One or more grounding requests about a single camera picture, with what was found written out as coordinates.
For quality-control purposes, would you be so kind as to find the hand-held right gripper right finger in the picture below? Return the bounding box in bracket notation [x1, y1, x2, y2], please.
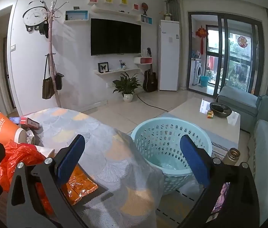
[179, 135, 260, 228]

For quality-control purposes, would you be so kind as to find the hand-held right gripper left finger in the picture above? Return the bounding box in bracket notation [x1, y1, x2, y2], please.
[7, 134, 97, 228]

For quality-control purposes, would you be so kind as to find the light blue plastic basket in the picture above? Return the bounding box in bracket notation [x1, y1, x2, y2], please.
[131, 117, 213, 193]

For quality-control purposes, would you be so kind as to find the red and blue card box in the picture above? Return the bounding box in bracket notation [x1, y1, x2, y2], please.
[9, 116, 40, 130]

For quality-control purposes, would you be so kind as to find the orange plastic bag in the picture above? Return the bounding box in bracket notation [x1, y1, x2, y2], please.
[0, 140, 54, 215]

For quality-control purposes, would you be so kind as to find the orange snack packet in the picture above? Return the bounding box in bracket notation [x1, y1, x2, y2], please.
[60, 165, 99, 206]

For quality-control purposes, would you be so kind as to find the orange paper cup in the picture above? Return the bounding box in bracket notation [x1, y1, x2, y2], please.
[0, 110, 27, 148]

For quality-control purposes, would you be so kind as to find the metal thermos bottle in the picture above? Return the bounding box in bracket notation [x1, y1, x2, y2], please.
[222, 148, 241, 165]

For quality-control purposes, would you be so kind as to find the magazine with portrait cover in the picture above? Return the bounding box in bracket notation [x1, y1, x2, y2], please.
[212, 182, 231, 215]

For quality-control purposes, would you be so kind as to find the white patterned packet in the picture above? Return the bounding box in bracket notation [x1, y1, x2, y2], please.
[25, 129, 37, 145]

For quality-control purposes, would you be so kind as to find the white coffee table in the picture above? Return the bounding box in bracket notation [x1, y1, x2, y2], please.
[168, 97, 241, 153]

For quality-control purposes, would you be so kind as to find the dark bowl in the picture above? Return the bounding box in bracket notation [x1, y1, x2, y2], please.
[209, 102, 232, 119]

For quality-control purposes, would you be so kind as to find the brown tote bag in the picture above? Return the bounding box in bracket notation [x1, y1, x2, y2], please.
[42, 54, 55, 100]

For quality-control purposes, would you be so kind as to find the teal ottoman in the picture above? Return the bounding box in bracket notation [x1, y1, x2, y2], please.
[216, 86, 259, 133]

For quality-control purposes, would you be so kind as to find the small black bag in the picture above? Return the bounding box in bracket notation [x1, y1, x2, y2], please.
[53, 53, 65, 91]

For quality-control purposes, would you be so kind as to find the white washing machine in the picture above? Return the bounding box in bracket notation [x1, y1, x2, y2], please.
[191, 58, 204, 86]

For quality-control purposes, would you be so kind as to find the black acoustic guitar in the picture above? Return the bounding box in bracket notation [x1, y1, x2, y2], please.
[143, 48, 158, 93]

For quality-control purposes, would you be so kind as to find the potted green plant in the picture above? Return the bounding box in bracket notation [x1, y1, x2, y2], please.
[112, 72, 142, 103]

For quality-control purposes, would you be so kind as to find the sliding glass door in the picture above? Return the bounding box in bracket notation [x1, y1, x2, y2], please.
[187, 11, 266, 98]

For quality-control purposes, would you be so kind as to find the red and white router shelf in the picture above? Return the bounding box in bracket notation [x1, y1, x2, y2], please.
[133, 56, 153, 65]

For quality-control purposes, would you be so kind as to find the wooden coat rack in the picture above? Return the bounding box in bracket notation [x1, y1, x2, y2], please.
[44, 0, 74, 109]

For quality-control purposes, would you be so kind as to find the red knot hanging ornament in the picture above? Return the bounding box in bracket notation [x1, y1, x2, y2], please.
[195, 25, 208, 55]

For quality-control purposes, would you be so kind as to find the round window decal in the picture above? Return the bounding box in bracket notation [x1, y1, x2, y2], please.
[237, 35, 249, 48]

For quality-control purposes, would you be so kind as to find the black hanging pouch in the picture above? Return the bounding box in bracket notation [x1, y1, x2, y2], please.
[40, 20, 49, 39]

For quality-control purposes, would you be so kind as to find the black floor cable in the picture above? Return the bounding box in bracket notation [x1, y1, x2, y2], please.
[136, 94, 170, 113]

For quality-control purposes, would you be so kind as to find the low white wall shelf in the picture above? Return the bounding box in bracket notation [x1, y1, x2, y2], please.
[94, 68, 141, 75]

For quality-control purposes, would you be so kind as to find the wall-mounted television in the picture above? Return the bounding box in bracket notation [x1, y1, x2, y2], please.
[90, 18, 142, 56]

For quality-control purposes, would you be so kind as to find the blue-lined wall box shelf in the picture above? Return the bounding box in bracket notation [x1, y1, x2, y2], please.
[64, 10, 89, 24]

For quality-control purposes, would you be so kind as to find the panda wall clock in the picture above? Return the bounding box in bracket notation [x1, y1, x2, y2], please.
[22, 1, 49, 33]

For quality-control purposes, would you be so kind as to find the small blue wall box shelf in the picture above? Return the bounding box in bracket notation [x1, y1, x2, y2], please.
[140, 14, 153, 25]

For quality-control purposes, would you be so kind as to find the long white wall shelf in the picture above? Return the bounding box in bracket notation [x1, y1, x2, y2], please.
[91, 6, 137, 19]

